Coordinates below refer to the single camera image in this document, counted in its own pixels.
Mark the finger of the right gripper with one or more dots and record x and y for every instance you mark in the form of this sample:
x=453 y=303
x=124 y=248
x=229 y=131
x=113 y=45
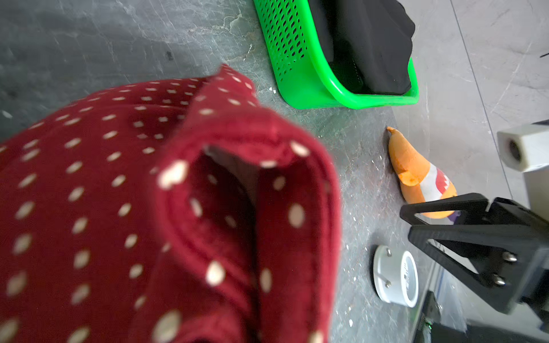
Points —
x=473 y=207
x=462 y=250

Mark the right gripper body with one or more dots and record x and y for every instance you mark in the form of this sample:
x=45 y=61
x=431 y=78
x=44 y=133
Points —
x=536 y=253

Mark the black skirt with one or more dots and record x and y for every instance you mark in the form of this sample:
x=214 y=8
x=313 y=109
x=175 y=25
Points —
x=367 y=43

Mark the red polka dot skirt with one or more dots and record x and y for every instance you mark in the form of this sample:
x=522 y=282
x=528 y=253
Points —
x=177 y=210

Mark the orange plush toy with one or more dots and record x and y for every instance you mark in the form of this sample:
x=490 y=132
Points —
x=420 y=180

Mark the white alarm clock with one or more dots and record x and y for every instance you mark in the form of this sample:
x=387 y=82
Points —
x=395 y=276

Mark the green plastic basket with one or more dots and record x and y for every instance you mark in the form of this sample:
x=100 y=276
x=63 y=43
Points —
x=303 y=75

